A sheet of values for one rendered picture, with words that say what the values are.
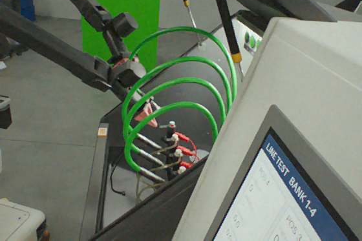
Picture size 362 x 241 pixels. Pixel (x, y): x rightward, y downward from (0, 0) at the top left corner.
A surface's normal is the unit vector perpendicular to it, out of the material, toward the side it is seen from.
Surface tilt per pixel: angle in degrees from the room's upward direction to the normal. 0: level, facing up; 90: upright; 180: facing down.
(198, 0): 90
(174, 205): 90
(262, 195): 76
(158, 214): 90
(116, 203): 0
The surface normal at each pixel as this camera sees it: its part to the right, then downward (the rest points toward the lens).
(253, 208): -0.94, -0.24
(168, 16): 0.00, 0.44
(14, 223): 0.10, -0.90
